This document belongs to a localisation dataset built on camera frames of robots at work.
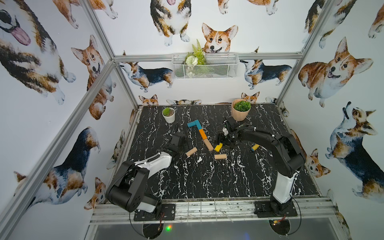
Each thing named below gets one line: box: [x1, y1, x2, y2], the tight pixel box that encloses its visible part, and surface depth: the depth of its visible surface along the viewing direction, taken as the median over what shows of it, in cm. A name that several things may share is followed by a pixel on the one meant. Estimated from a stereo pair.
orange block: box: [198, 129, 208, 140], surface depth 106 cm
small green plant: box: [163, 107, 171, 116], surface depth 108 cm
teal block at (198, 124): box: [194, 119, 203, 130], surface depth 111 cm
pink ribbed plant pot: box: [231, 98, 252, 122], surface depth 106 cm
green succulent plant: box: [234, 100, 252, 112], surface depth 106 cm
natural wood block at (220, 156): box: [214, 154, 227, 160], surface depth 95 cm
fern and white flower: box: [185, 39, 207, 78], surface depth 85 cm
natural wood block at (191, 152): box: [186, 147, 198, 157], surface depth 97 cm
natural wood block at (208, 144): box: [203, 138, 214, 151], surface depth 99 cm
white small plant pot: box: [162, 107, 176, 124], surface depth 108 cm
